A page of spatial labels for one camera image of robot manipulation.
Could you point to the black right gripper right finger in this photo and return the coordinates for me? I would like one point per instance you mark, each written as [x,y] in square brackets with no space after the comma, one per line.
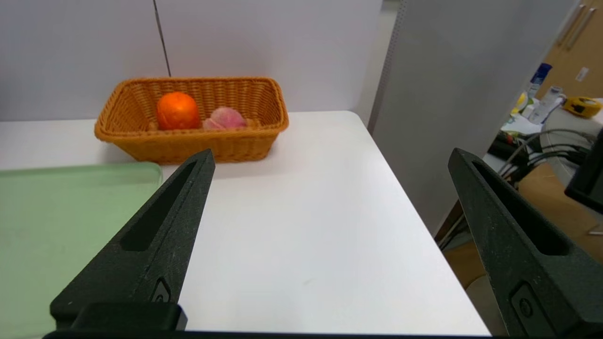
[527,282]

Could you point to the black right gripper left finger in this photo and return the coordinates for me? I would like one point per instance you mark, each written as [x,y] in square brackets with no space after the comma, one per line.
[141,273]

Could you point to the orange fruit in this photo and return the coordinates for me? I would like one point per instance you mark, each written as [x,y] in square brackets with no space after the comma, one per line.
[178,110]

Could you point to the red yellow peach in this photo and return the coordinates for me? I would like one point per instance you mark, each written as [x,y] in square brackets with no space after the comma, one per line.
[226,117]

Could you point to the orange wicker basket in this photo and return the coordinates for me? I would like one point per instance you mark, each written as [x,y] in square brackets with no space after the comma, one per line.
[188,146]

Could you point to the light green plastic tray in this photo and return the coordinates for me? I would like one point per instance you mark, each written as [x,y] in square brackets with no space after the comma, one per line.
[56,226]

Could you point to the black background device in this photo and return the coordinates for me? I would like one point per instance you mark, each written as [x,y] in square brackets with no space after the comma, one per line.
[589,183]

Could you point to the white plastic bottle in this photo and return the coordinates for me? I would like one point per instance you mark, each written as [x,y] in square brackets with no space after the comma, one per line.
[549,103]

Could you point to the yellow tape measure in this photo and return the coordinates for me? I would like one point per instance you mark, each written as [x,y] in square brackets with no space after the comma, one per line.
[583,107]

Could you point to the white bottle with blue cap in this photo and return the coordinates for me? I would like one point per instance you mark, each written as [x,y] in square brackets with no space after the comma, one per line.
[537,80]

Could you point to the wooden cabinet door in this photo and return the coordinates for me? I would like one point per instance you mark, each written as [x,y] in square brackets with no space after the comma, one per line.
[574,56]

